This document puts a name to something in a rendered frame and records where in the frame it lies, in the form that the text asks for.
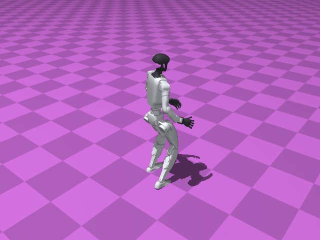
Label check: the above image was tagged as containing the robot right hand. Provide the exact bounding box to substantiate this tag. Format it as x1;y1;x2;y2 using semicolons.
177;116;194;129

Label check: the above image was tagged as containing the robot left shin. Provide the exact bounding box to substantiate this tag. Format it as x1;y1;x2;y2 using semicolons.
149;135;165;168

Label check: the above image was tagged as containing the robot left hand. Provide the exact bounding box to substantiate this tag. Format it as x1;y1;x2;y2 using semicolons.
169;98;182;110

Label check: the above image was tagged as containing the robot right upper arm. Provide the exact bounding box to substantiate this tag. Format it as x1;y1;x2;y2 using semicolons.
159;80;171;114

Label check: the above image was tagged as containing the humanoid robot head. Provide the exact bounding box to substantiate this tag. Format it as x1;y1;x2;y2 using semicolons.
151;53;170;78

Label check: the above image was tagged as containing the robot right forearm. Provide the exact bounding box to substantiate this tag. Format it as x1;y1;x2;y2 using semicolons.
166;106;183;123

